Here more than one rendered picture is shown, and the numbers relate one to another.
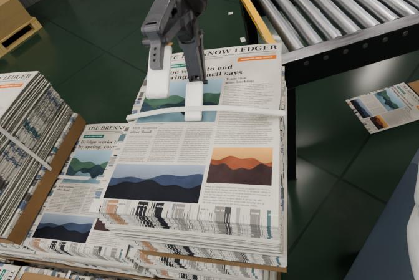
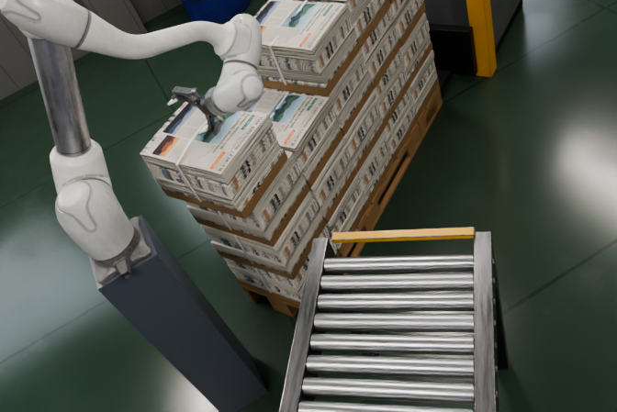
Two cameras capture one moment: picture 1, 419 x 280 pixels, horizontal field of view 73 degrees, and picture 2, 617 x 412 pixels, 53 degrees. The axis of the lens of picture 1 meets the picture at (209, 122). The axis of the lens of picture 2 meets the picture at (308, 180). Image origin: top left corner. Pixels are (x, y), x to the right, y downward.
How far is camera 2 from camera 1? 211 cm
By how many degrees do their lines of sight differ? 70
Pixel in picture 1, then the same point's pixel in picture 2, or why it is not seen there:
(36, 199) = (269, 83)
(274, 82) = (195, 164)
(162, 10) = (179, 91)
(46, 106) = (304, 64)
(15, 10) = not seen: outside the picture
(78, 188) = (272, 104)
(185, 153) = (185, 128)
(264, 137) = (171, 155)
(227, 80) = (213, 146)
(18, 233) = not seen: hidden behind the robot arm
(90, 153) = (297, 105)
